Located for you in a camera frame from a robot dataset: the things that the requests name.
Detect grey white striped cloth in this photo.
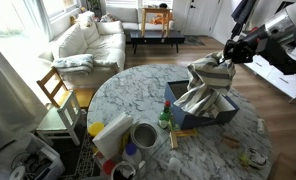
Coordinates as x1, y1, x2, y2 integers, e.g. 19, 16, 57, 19
174, 52, 236, 118

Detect grey folded blanket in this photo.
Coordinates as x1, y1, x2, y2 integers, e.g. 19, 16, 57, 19
52, 54, 94, 74

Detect white plastic jar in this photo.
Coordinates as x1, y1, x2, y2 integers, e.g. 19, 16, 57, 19
257, 118, 265, 134

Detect white wooden chair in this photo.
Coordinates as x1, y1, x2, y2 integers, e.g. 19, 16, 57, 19
36, 91, 81, 146

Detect black coffee table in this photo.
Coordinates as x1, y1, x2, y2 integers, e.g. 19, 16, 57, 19
130, 30, 185, 52

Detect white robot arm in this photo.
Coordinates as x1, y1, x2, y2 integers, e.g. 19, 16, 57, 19
223, 2, 296, 75

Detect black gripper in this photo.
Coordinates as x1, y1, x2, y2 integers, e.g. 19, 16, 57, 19
223, 32, 267, 64

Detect white tv cabinet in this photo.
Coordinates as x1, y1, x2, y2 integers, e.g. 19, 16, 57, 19
240, 37, 296, 100

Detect white fabric sofa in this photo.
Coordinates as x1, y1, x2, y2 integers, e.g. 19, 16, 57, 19
38, 6, 176, 89

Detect white bottle blue cap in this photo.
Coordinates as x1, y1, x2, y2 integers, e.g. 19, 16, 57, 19
122, 143, 142, 167

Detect white plastic storage bin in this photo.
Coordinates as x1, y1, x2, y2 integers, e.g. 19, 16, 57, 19
0, 133, 65, 180

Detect dark hanging jacket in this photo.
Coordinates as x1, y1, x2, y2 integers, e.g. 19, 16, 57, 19
231, 0, 256, 39

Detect navy blue open box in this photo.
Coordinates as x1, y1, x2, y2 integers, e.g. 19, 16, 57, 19
164, 80, 239, 129

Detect white curtain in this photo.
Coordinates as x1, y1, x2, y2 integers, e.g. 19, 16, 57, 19
0, 35, 49, 158

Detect wooden side table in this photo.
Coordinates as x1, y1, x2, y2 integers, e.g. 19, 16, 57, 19
141, 7, 171, 37

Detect natural wooden chair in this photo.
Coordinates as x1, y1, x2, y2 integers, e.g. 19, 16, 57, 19
37, 68, 94, 110

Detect brown wooden sticks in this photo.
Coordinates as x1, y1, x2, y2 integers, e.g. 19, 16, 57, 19
222, 135, 240, 149

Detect yellow round lid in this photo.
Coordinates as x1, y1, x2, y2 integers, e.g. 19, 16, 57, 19
88, 122, 105, 137

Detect green bottle red cap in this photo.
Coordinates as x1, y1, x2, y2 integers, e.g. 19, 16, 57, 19
158, 100, 171, 129

